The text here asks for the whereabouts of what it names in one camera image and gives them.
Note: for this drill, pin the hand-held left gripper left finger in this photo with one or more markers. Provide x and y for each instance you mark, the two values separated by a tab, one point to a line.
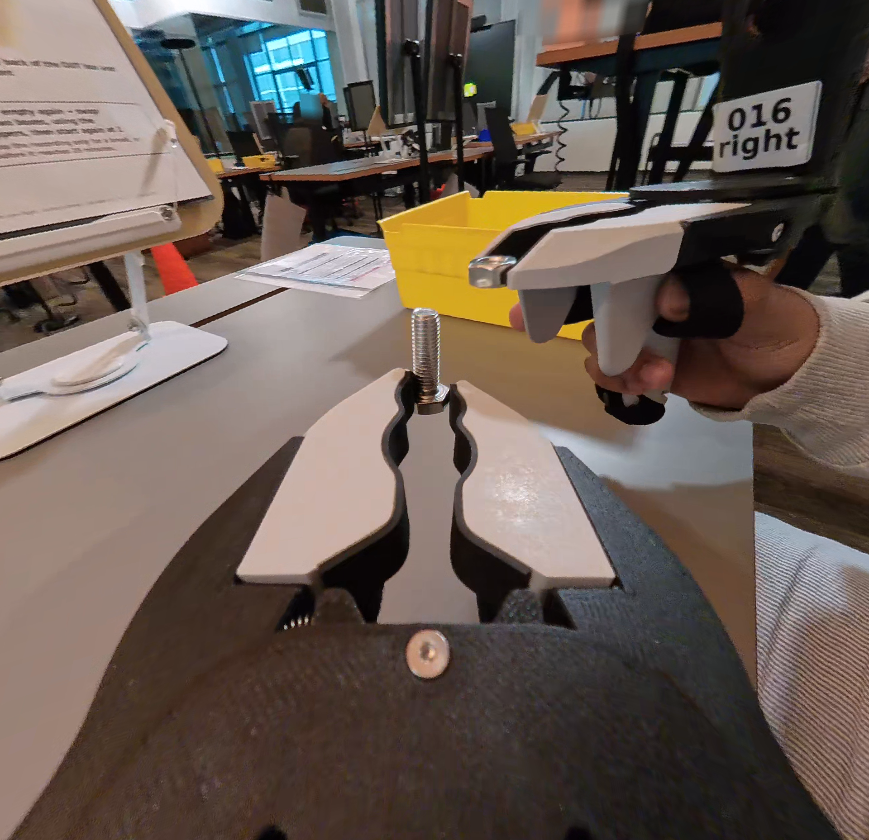
326	501

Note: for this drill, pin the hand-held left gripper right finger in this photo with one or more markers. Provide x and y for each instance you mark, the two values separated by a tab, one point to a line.
529	507

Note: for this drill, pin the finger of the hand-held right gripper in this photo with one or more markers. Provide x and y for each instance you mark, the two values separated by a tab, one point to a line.
584	212
611	250

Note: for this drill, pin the steel hex nut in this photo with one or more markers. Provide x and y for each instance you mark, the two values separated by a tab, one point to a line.
485	271

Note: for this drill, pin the yellow plastic bin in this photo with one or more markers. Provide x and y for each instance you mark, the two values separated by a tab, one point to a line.
441	263

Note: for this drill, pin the steel hex bolt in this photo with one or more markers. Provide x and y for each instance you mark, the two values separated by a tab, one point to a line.
426	351

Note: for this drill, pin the person's right forearm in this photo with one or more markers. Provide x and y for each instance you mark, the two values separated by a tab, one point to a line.
835	378

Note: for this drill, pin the wooden standing desk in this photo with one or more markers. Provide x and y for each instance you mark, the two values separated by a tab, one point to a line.
611	49

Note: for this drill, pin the grey desk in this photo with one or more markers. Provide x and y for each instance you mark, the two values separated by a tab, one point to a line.
170	480

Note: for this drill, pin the person's right hand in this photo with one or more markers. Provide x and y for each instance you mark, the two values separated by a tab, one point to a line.
747	365

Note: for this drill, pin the black bag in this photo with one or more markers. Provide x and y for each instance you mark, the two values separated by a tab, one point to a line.
686	5

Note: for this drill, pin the small black monitor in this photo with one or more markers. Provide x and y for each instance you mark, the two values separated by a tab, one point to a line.
492	60

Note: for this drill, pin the wooden document stand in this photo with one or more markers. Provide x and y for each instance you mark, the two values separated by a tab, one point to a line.
176	351

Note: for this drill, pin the tall black monitor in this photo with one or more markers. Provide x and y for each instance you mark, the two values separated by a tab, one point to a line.
448	46
400	39

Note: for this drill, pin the laminated paper sheet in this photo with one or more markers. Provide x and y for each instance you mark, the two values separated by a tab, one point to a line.
319	270

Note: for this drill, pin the long wooden table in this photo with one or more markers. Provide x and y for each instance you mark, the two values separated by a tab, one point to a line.
353	165

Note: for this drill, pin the orange traffic cone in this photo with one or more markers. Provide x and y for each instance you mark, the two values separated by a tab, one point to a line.
173	270

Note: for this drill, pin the person's grey clothed torso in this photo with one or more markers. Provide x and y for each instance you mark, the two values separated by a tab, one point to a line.
815	650

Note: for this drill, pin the printed instruction sheet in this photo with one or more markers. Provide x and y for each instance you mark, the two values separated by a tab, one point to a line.
81	107

